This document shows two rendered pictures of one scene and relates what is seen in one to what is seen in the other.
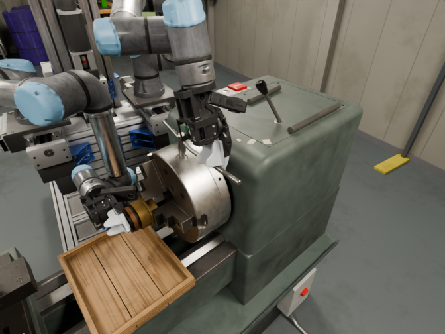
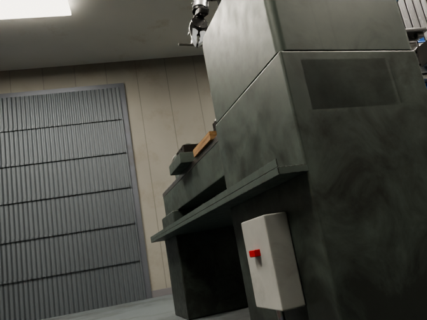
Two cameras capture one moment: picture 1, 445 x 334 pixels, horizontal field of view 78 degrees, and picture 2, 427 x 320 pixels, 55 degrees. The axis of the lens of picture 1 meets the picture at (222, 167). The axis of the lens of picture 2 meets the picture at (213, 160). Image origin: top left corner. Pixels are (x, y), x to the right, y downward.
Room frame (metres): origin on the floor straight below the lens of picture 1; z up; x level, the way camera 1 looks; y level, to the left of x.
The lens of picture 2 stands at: (1.12, -1.59, 0.35)
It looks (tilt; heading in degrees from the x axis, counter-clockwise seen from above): 13 degrees up; 111
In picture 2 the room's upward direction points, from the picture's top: 10 degrees counter-clockwise
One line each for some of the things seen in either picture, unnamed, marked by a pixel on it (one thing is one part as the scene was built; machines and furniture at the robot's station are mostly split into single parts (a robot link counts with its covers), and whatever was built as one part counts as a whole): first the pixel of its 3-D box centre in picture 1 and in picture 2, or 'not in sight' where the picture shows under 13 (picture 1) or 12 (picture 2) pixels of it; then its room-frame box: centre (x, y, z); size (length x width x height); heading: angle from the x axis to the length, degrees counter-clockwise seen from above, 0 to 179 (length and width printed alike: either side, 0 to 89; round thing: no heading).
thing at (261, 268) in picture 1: (251, 246); (330, 211); (0.95, -0.16, 0.43); 0.60 x 0.48 x 0.86; 131
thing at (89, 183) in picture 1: (94, 190); not in sight; (0.68, 0.42, 1.09); 0.08 x 0.05 x 0.08; 130
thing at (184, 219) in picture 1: (178, 217); not in sight; (0.56, 0.13, 1.09); 0.12 x 0.11 x 0.05; 41
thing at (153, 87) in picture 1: (148, 82); not in sight; (1.33, 0.36, 1.21); 0.15 x 0.15 x 0.10
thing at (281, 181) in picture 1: (261, 150); (290, 43); (0.95, -0.16, 1.06); 0.59 x 0.48 x 0.39; 131
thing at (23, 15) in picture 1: (33, 34); not in sight; (6.30, 3.95, 0.47); 1.27 x 0.78 x 0.94; 32
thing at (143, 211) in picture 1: (141, 213); not in sight; (0.58, 0.24, 1.08); 0.09 x 0.09 x 0.09; 41
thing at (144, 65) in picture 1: (146, 57); not in sight; (1.33, 0.36, 1.33); 0.13 x 0.12 x 0.14; 102
